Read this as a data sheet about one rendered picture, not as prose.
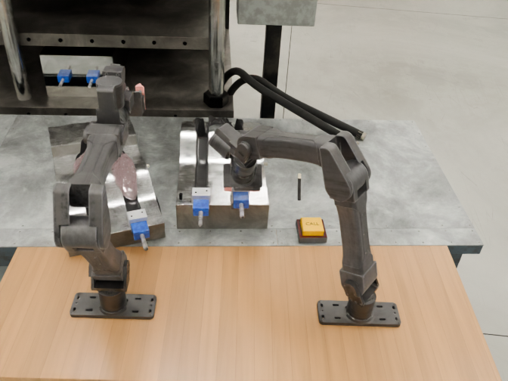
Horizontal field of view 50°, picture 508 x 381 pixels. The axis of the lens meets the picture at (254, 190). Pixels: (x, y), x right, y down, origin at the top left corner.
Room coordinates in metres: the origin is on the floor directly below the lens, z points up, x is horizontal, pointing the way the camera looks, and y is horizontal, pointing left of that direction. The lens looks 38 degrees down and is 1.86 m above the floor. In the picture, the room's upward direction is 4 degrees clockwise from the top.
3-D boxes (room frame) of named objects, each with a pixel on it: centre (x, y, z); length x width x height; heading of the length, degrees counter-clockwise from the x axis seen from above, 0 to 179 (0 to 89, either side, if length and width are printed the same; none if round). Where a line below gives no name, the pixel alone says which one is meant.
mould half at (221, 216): (1.42, 0.11, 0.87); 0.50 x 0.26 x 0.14; 6
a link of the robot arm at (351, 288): (0.89, -0.27, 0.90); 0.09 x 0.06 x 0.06; 145
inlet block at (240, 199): (1.16, 0.03, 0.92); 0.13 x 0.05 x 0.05; 6
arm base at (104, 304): (0.87, 0.32, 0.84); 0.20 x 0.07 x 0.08; 92
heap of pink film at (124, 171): (1.30, 0.45, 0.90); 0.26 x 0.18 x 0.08; 23
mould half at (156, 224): (1.30, 0.46, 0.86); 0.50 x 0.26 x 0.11; 23
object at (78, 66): (2.16, 0.73, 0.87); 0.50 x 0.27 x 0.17; 6
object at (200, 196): (1.14, 0.14, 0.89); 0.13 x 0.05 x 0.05; 5
